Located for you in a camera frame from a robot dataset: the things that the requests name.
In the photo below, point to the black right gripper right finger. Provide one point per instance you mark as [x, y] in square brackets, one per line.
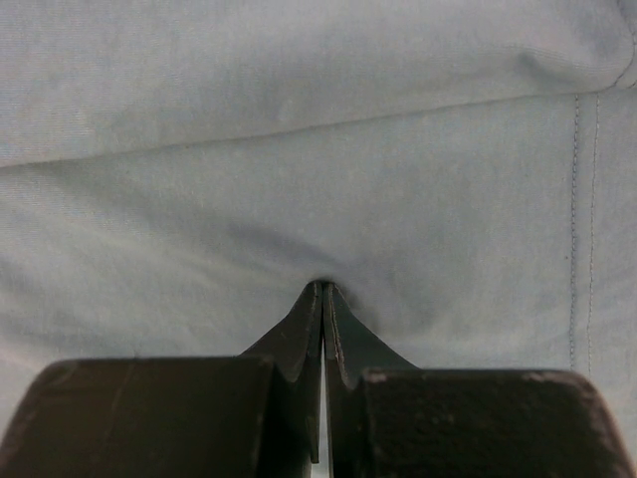
[387, 417]

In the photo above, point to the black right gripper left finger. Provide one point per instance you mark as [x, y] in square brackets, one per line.
[252, 415]

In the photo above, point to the blue t shirt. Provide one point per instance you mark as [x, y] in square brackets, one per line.
[174, 172]

